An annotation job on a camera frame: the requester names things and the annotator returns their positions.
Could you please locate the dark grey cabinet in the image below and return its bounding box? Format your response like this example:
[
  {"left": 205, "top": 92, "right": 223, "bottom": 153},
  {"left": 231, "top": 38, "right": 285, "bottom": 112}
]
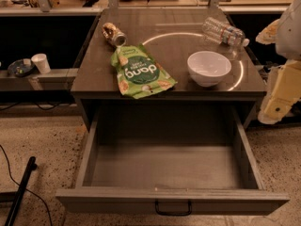
[{"left": 71, "top": 8, "right": 265, "bottom": 126}]

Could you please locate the black stand leg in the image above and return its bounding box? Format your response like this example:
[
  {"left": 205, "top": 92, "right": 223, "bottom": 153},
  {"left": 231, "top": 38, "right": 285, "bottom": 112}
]
[{"left": 5, "top": 156, "right": 37, "bottom": 226}]

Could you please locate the white paper cup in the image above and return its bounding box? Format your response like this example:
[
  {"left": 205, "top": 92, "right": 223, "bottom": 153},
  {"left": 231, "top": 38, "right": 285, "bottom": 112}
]
[{"left": 31, "top": 54, "right": 51, "bottom": 74}]

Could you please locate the green rice chip bag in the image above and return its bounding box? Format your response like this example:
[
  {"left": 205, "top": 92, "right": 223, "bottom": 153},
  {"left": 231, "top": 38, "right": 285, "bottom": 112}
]
[{"left": 111, "top": 44, "right": 177, "bottom": 99}]

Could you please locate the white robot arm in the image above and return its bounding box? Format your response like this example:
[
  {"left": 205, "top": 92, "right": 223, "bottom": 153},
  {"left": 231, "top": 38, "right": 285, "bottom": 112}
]
[{"left": 256, "top": 0, "right": 301, "bottom": 124}]

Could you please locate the open grey top drawer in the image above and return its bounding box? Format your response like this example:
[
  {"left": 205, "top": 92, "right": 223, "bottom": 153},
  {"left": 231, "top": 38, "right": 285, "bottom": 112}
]
[{"left": 56, "top": 105, "right": 289, "bottom": 215}]

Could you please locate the black floor cable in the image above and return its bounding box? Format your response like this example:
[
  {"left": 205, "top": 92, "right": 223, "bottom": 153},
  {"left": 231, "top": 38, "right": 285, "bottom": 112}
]
[{"left": 0, "top": 144, "right": 54, "bottom": 226}]

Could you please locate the white bowl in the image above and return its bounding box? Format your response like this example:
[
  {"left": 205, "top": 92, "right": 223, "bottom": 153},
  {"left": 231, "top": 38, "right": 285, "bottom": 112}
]
[{"left": 187, "top": 51, "right": 231, "bottom": 87}]

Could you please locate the low grey side shelf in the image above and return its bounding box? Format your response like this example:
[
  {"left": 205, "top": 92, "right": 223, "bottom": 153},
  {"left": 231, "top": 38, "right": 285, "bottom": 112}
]
[{"left": 0, "top": 68, "right": 78, "bottom": 92}]

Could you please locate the clear plastic water bottle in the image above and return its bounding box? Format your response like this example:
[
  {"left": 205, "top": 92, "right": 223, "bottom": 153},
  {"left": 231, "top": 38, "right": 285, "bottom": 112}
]
[{"left": 202, "top": 17, "right": 249, "bottom": 47}]

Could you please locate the tipped aluminium can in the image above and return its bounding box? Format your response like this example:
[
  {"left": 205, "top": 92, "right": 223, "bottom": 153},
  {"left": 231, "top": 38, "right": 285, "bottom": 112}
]
[{"left": 102, "top": 23, "right": 127, "bottom": 47}]

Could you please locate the dark round plate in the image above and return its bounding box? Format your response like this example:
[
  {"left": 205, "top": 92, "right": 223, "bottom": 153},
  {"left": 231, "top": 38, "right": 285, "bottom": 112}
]
[{"left": 8, "top": 58, "right": 35, "bottom": 77}]

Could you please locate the black drawer handle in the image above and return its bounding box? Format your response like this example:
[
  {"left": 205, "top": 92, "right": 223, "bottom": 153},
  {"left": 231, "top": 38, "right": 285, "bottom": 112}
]
[{"left": 154, "top": 201, "right": 192, "bottom": 217}]

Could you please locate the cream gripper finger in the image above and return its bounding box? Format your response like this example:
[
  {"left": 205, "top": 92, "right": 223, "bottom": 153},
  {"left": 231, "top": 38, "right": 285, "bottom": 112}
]
[
  {"left": 258, "top": 60, "right": 301, "bottom": 124},
  {"left": 255, "top": 19, "right": 279, "bottom": 45}
]

